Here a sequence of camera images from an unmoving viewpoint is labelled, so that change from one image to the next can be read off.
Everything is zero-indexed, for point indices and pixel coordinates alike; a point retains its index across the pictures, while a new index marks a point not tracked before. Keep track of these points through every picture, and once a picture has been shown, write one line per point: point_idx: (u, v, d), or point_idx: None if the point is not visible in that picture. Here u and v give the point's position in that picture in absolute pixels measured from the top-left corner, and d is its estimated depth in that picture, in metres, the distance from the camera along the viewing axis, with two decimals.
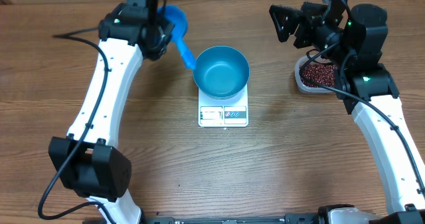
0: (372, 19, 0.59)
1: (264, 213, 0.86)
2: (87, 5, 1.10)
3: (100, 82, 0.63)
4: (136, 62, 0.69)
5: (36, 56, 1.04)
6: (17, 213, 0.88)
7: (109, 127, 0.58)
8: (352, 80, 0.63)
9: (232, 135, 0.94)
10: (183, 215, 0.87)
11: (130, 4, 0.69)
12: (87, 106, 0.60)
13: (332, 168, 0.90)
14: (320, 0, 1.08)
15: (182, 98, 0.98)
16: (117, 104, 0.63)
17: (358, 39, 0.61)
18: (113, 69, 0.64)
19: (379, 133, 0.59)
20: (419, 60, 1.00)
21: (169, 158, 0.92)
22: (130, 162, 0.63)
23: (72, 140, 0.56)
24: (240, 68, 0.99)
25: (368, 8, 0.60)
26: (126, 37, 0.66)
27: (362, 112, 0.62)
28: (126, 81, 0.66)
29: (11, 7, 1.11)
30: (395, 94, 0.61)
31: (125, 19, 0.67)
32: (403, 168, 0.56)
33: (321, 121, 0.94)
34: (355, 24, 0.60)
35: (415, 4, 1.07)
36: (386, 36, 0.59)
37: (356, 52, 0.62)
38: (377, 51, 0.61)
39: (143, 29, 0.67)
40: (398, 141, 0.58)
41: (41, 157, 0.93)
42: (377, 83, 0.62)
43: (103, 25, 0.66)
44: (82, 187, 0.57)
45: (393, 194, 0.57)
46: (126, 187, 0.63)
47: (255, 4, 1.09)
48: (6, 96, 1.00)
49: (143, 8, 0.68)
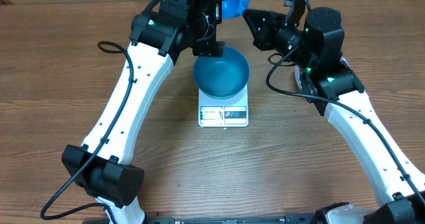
0: (328, 24, 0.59)
1: (264, 213, 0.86)
2: (87, 5, 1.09)
3: (123, 91, 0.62)
4: (165, 72, 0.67)
5: (36, 56, 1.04)
6: (17, 213, 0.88)
7: (125, 144, 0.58)
8: (318, 84, 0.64)
9: (233, 135, 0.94)
10: (183, 215, 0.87)
11: None
12: (106, 117, 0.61)
13: (333, 168, 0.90)
14: (321, 0, 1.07)
15: (182, 98, 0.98)
16: (139, 115, 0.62)
17: (318, 44, 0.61)
18: (138, 80, 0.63)
19: (354, 129, 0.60)
20: (419, 60, 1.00)
21: (170, 158, 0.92)
22: (143, 170, 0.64)
23: (87, 152, 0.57)
24: (239, 69, 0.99)
25: (322, 13, 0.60)
26: (159, 42, 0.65)
27: (334, 111, 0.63)
28: (151, 91, 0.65)
29: (11, 7, 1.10)
30: (360, 89, 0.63)
31: (161, 22, 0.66)
32: (384, 159, 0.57)
33: (321, 121, 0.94)
34: (313, 31, 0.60)
35: (415, 4, 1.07)
36: (344, 36, 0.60)
37: (317, 57, 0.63)
38: (338, 52, 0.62)
39: (179, 34, 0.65)
40: (373, 134, 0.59)
41: (41, 157, 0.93)
42: (343, 82, 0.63)
43: (137, 24, 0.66)
44: (93, 190, 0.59)
45: (379, 185, 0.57)
46: (135, 194, 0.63)
47: (255, 4, 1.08)
48: (5, 95, 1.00)
49: (183, 6, 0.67)
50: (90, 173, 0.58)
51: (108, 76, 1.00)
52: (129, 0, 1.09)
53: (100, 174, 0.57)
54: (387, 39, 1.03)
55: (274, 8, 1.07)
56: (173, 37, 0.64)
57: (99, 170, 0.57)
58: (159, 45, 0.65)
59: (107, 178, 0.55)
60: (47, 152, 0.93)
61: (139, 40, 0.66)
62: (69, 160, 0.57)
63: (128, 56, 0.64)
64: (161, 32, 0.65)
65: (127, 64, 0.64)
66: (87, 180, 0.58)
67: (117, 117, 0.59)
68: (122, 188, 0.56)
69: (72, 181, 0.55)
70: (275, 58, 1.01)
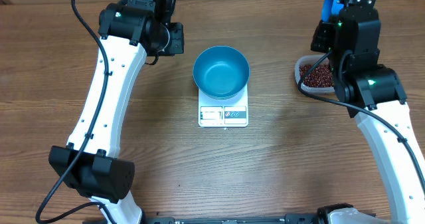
0: (362, 16, 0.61)
1: (264, 213, 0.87)
2: (87, 5, 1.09)
3: (100, 84, 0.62)
4: (141, 60, 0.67)
5: (36, 56, 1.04)
6: (17, 213, 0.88)
7: (109, 137, 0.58)
8: (354, 82, 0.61)
9: (232, 135, 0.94)
10: (183, 215, 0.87)
11: None
12: (87, 112, 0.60)
13: (333, 168, 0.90)
14: (320, 0, 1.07)
15: (182, 98, 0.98)
16: (119, 106, 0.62)
17: (351, 38, 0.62)
18: (113, 72, 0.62)
19: (386, 145, 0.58)
20: (419, 60, 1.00)
21: (169, 158, 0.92)
22: (132, 163, 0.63)
23: (72, 150, 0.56)
24: (239, 69, 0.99)
25: (357, 8, 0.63)
26: (129, 32, 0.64)
27: (367, 119, 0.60)
28: (129, 82, 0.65)
29: (11, 7, 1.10)
30: (402, 100, 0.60)
31: (127, 12, 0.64)
32: (412, 185, 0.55)
33: (321, 121, 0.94)
34: (346, 22, 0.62)
35: (415, 4, 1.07)
36: (380, 28, 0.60)
37: (352, 52, 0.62)
38: (373, 50, 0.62)
39: (148, 23, 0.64)
40: (406, 155, 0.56)
41: (42, 157, 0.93)
42: (383, 85, 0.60)
43: (104, 19, 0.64)
44: (84, 189, 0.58)
45: (400, 210, 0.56)
46: (128, 188, 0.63)
47: (255, 4, 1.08)
48: (5, 95, 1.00)
49: (149, 2, 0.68)
50: (79, 171, 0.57)
51: None
52: None
53: (90, 171, 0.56)
54: (387, 39, 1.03)
55: (275, 8, 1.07)
56: (142, 26, 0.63)
57: (87, 168, 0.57)
58: (130, 36, 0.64)
59: (96, 172, 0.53)
60: (47, 152, 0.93)
61: (109, 34, 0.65)
62: (54, 161, 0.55)
63: (102, 46, 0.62)
64: (131, 22, 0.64)
65: (101, 57, 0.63)
66: (78, 180, 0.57)
67: (98, 112, 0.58)
68: (114, 181, 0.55)
69: (60, 182, 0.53)
70: (276, 59, 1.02)
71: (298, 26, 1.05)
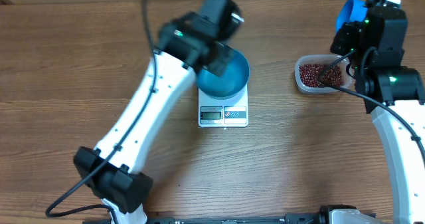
0: (390, 14, 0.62)
1: (264, 213, 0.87)
2: (87, 5, 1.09)
3: (143, 99, 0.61)
4: (186, 83, 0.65)
5: (36, 56, 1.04)
6: (17, 213, 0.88)
7: (137, 153, 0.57)
8: (376, 78, 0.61)
9: (232, 135, 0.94)
10: (183, 215, 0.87)
11: (201, 16, 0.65)
12: (123, 124, 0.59)
13: (333, 168, 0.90)
14: (320, 0, 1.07)
15: (182, 98, 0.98)
16: (154, 125, 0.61)
17: (377, 35, 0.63)
18: (159, 91, 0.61)
19: (398, 141, 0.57)
20: (420, 60, 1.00)
21: (170, 158, 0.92)
22: (151, 179, 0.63)
23: (99, 157, 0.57)
24: (238, 68, 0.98)
25: (384, 7, 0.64)
26: (182, 54, 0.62)
27: (384, 115, 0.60)
28: (169, 102, 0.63)
29: (10, 6, 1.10)
30: (422, 100, 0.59)
31: (188, 32, 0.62)
32: (418, 183, 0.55)
33: (321, 121, 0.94)
34: (373, 18, 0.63)
35: (416, 4, 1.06)
36: (406, 28, 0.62)
37: (376, 48, 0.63)
38: (398, 48, 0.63)
39: (206, 48, 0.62)
40: (416, 152, 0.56)
41: (41, 157, 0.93)
42: (404, 85, 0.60)
43: (164, 33, 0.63)
44: (99, 193, 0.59)
45: (401, 206, 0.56)
46: (141, 201, 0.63)
47: (255, 4, 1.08)
48: (5, 95, 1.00)
49: (213, 26, 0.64)
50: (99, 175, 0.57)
51: (108, 76, 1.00)
52: (129, 0, 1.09)
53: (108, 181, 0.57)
54: None
55: (274, 8, 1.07)
56: (199, 52, 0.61)
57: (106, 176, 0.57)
58: (182, 56, 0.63)
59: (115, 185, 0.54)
60: (46, 152, 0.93)
61: (164, 50, 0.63)
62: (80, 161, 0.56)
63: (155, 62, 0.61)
64: (188, 44, 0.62)
65: (151, 72, 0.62)
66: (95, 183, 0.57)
67: (132, 127, 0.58)
68: (128, 197, 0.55)
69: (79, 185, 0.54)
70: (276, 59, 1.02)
71: (298, 26, 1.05)
